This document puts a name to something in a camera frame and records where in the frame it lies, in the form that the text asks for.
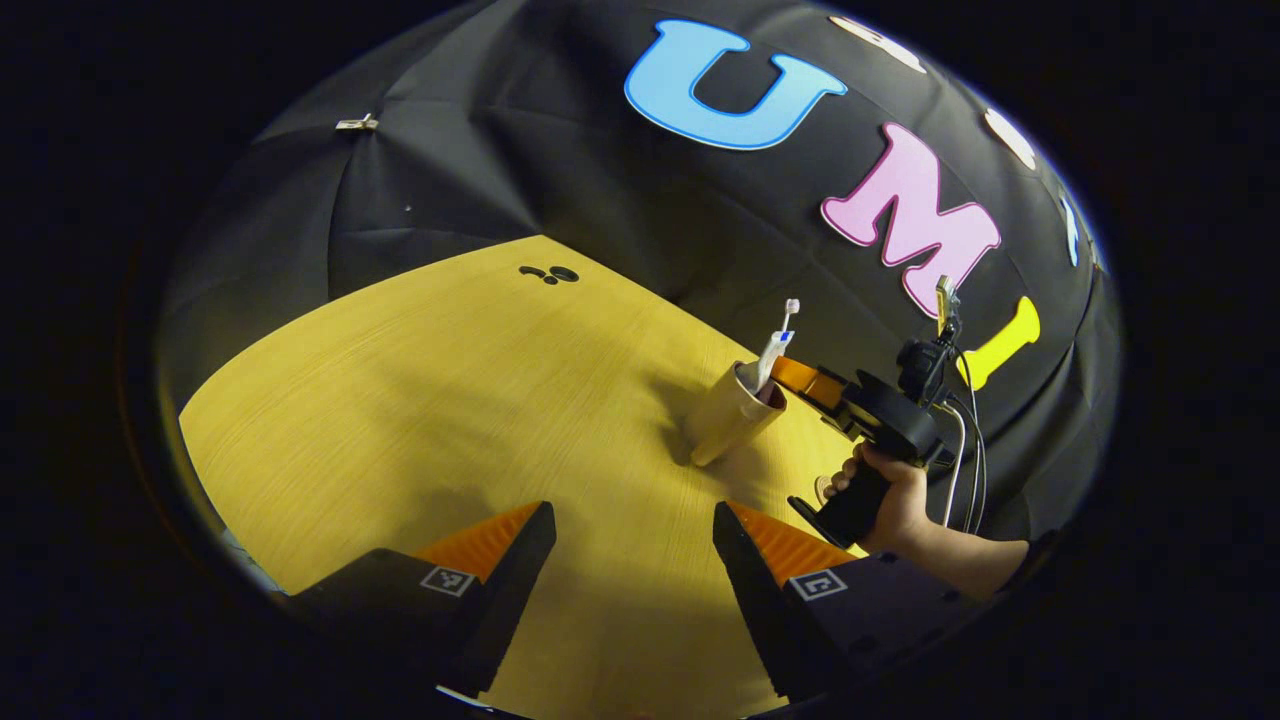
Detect black backdrop cloth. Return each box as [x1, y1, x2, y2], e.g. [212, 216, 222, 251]
[160, 0, 1121, 541]

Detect white toothpaste tube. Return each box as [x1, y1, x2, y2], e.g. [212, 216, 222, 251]
[752, 328, 796, 393]

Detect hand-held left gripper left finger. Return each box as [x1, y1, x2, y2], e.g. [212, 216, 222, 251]
[290, 501, 557, 701]

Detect beige cup with handle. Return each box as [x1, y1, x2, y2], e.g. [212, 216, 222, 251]
[685, 360, 788, 468]

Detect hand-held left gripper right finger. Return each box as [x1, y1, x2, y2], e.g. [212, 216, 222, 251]
[712, 500, 986, 706]

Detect black and white cables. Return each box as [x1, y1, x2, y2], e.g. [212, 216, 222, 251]
[940, 345, 991, 536]

